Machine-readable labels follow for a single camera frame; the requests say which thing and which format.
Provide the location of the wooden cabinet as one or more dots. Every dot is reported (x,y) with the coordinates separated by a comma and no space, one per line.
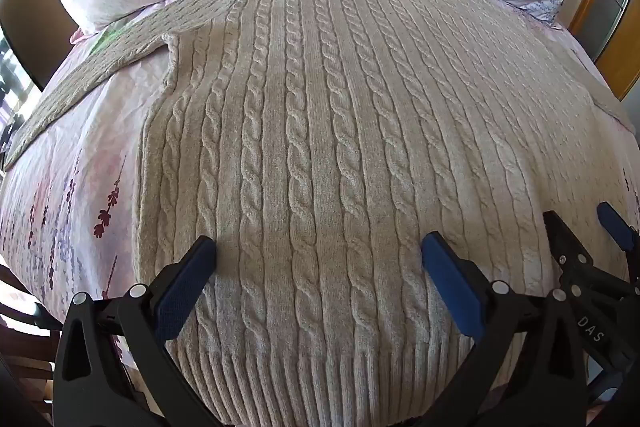
(612,32)

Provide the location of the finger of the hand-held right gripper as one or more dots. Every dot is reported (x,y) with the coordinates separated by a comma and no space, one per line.
(616,223)
(567,242)

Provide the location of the pink floral bed sheet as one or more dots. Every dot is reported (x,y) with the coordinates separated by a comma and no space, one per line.
(75,167)

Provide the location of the dark wooden chair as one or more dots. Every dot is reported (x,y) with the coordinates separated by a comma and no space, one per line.
(22,357)

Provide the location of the window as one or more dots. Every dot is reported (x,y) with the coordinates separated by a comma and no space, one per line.
(9,97)

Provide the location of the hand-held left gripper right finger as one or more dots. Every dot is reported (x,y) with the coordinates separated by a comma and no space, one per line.
(450,288)

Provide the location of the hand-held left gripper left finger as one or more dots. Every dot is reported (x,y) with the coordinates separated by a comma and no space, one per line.
(186,287)

